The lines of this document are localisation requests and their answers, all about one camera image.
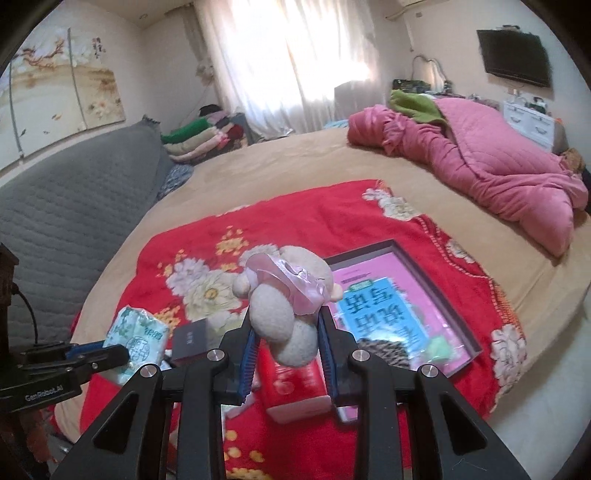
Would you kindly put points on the pink quilt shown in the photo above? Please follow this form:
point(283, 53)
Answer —
point(485, 152)

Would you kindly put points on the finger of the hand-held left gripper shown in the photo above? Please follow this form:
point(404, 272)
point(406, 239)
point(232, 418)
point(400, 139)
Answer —
point(108, 359)
point(85, 349)

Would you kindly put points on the dark wooden furniture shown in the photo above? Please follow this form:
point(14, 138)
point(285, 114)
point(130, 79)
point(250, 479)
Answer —
point(7, 295)

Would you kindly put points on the teddy bear with pink ribbon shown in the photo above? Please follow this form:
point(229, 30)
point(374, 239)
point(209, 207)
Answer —
point(277, 314)

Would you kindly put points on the shallow grey box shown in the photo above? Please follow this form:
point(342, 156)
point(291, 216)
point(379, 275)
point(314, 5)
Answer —
point(441, 302)

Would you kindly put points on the white curtain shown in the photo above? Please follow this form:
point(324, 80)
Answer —
point(277, 55)

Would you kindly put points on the stack of folded clothes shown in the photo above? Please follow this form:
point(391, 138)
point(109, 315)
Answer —
point(198, 136)

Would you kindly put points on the green white tissue packet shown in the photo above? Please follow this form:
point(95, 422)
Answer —
point(134, 337)

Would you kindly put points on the red tissue box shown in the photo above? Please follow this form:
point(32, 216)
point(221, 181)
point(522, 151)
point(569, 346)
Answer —
point(288, 387)

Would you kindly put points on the pink and blue book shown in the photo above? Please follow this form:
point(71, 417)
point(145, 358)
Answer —
point(392, 318)

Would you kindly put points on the clear bag with green item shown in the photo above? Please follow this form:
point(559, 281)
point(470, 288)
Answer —
point(436, 348)

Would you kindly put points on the blue patterned cloth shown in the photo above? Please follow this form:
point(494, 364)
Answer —
point(175, 180)

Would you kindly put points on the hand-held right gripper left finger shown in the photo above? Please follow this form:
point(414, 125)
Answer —
point(249, 364)

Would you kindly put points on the small dark box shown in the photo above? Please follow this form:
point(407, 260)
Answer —
point(191, 341)

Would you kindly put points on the bed with beige sheet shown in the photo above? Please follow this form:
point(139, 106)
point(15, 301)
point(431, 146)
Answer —
point(286, 161)

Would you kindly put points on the floral wall painting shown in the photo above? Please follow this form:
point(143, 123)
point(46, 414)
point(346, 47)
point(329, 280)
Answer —
point(60, 92)

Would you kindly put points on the black wall television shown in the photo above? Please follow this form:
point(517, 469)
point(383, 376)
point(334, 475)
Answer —
point(515, 55)

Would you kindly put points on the red floral blanket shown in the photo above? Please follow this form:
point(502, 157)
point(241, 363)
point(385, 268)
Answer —
point(277, 221)

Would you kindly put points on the white drawer cabinet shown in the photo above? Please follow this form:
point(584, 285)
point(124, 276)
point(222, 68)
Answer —
point(526, 122)

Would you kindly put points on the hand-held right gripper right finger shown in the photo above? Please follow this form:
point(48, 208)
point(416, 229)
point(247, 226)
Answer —
point(325, 364)

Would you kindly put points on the green cloth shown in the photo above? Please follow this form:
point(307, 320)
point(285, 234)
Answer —
point(415, 108)

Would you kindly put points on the grey quilted headboard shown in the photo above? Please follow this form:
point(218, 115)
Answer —
point(69, 198)

